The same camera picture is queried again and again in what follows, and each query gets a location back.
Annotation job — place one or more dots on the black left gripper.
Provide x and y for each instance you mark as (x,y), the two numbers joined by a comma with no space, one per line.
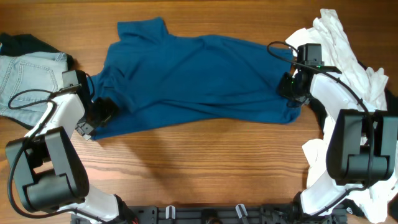
(109,111)

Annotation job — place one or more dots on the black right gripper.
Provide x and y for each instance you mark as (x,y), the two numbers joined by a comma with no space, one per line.
(285,78)

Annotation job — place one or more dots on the dark blue t-shirt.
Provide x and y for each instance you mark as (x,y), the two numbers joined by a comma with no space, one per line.
(158,79)

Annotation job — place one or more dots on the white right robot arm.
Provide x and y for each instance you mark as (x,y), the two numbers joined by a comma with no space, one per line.
(361,152)

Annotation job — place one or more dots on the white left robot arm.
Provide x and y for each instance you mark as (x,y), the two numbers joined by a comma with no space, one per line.
(47,177)

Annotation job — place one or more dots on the white printed t-shirt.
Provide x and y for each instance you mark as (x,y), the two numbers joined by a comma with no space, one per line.
(328,31)

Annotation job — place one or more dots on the folded light blue jeans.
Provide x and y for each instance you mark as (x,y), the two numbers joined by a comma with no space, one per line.
(38,72)

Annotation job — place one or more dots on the folded black garment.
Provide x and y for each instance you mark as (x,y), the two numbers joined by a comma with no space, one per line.
(17,45)

